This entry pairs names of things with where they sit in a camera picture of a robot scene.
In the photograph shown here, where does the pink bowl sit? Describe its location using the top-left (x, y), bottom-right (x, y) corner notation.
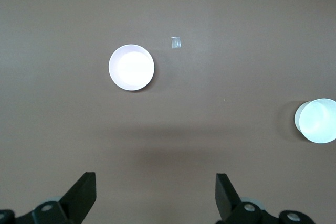
top-left (108, 44), bottom-right (155, 92)

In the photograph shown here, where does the white bowl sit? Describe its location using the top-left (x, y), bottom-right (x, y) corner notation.
top-left (293, 98), bottom-right (336, 144)

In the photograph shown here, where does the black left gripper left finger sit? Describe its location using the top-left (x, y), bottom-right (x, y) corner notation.
top-left (0, 172), bottom-right (97, 224)

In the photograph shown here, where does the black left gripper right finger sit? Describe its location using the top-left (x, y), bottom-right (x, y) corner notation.
top-left (215, 173), bottom-right (314, 224)

